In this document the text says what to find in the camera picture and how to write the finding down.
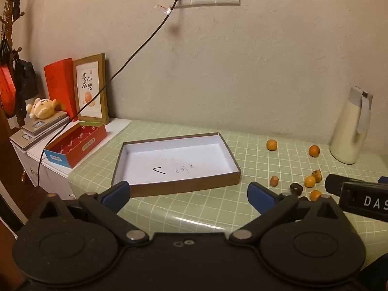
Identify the green checked tablecloth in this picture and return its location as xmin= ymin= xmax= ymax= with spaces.
xmin=68 ymin=120 xmax=388 ymax=261

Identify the black power cable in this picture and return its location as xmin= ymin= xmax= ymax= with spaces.
xmin=36 ymin=0 xmax=184 ymax=188

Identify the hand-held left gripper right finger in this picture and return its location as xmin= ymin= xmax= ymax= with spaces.
xmin=229 ymin=182 xmax=349 ymax=244

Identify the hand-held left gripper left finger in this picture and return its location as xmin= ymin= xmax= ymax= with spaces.
xmin=29 ymin=181 xmax=150 ymax=244

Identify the yellow plush toy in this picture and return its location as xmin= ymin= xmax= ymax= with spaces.
xmin=26 ymin=97 xmax=59 ymax=119

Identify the red bag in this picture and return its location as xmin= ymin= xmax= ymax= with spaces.
xmin=0 ymin=63 xmax=16 ymax=118

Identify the wooden coat rack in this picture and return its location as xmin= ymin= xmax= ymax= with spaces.
xmin=0 ymin=0 xmax=27 ymax=67

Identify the wooden picture frame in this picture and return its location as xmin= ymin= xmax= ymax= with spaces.
xmin=73 ymin=54 xmax=110 ymax=125

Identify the brown cardboard tray white inside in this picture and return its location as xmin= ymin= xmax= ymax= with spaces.
xmin=111 ymin=132 xmax=242 ymax=198

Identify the silver digital scale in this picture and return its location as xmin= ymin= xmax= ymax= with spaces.
xmin=21 ymin=111 xmax=70 ymax=137

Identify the black bag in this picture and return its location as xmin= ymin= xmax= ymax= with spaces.
xmin=14 ymin=59 xmax=38 ymax=122

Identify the white thermos jug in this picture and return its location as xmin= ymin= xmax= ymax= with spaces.
xmin=330 ymin=86 xmax=373 ymax=165

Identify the open red box blue end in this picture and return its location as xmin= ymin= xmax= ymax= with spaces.
xmin=43 ymin=121 xmax=107 ymax=169

